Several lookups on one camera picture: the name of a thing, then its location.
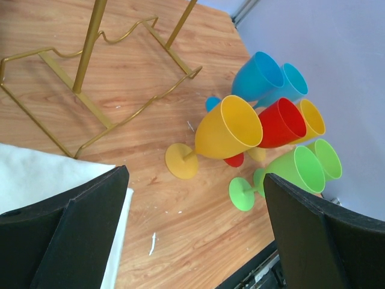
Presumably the green wine glass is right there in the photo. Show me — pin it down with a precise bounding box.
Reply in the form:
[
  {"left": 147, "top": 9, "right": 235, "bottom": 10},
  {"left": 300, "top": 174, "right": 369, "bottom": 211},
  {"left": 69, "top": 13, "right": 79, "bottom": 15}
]
[
  {"left": 253, "top": 138, "right": 343, "bottom": 198},
  {"left": 229, "top": 146, "right": 325, "bottom": 211}
]

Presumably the light blue wine glass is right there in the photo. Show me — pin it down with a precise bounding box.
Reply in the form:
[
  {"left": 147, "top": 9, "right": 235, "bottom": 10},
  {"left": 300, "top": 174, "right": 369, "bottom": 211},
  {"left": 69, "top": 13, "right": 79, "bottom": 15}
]
[{"left": 253, "top": 63, "right": 309, "bottom": 108}]

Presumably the gold wire glass rack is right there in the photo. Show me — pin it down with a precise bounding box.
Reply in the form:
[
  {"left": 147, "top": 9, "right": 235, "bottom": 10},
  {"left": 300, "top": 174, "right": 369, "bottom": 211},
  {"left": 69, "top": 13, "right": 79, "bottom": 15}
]
[{"left": 0, "top": 0, "right": 203, "bottom": 160}]

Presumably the folded beige cloth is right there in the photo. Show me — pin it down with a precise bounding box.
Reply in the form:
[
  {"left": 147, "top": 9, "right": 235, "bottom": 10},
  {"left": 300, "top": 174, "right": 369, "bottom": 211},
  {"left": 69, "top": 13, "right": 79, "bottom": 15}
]
[{"left": 1, "top": 144, "right": 133, "bottom": 288}]

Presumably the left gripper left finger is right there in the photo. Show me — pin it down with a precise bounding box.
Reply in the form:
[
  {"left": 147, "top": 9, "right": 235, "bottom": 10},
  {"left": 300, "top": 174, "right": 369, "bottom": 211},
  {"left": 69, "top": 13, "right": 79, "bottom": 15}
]
[{"left": 1, "top": 166, "right": 129, "bottom": 288}]

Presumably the yellow wine glass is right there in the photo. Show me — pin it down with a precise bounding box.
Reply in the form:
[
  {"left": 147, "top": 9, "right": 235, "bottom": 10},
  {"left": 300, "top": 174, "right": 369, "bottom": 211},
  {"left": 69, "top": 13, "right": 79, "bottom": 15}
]
[{"left": 246, "top": 98, "right": 327, "bottom": 163}]

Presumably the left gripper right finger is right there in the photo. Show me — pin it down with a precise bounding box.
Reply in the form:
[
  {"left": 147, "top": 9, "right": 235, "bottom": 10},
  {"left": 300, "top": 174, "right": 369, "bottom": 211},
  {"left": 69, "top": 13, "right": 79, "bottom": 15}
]
[{"left": 263, "top": 173, "right": 384, "bottom": 288}]

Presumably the red wine glass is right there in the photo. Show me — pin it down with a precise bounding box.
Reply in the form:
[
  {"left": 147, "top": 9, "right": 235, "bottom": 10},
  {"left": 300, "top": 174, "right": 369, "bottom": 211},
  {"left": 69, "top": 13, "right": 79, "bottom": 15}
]
[{"left": 223, "top": 97, "right": 307, "bottom": 168}]

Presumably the orange wine glass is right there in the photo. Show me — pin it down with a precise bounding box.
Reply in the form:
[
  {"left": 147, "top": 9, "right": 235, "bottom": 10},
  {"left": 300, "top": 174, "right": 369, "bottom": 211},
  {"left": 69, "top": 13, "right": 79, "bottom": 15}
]
[{"left": 165, "top": 95, "right": 263, "bottom": 179}]

